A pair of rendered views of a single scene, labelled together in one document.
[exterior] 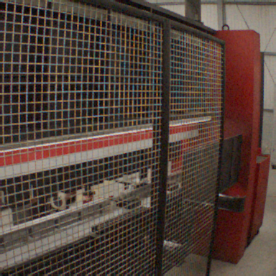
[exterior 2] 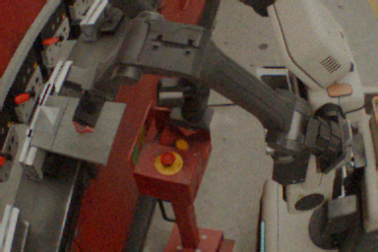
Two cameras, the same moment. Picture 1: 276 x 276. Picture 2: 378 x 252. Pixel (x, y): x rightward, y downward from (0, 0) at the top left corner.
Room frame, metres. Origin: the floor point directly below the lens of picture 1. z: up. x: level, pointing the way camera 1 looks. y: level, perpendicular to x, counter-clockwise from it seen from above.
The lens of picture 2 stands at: (3.64, 0.11, 2.13)
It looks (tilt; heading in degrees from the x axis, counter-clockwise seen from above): 53 degrees down; 165
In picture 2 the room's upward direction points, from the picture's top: 8 degrees counter-clockwise
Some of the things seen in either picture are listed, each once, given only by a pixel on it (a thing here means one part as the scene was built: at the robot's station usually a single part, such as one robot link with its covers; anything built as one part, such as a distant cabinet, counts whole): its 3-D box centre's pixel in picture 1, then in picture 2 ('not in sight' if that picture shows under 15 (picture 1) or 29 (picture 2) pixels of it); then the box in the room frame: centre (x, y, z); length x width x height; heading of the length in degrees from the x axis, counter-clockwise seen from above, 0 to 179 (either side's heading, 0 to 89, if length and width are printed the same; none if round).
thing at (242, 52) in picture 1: (214, 148); not in sight; (3.28, -0.76, 1.15); 0.85 x 0.25 x 2.30; 54
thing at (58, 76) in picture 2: (139, 192); (46, 119); (2.55, -0.02, 0.92); 0.39 x 0.06 x 0.10; 144
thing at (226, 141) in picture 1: (216, 169); not in sight; (2.48, -0.61, 1.12); 1.13 x 0.02 x 0.44; 144
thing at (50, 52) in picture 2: (129, 161); (45, 32); (2.45, 0.05, 1.19); 0.15 x 0.09 x 0.17; 144
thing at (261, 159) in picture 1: (241, 199); not in sight; (3.61, -1.21, 0.50); 0.50 x 0.50 x 1.00; 54
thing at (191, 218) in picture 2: not in sight; (184, 215); (2.69, 0.31, 0.39); 0.05 x 0.05 x 0.54; 52
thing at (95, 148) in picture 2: (127, 179); (73, 126); (2.68, 0.07, 1.00); 0.26 x 0.18 x 0.01; 54
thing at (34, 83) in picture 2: (145, 157); (18, 84); (2.61, -0.07, 1.19); 0.15 x 0.09 x 0.17; 144
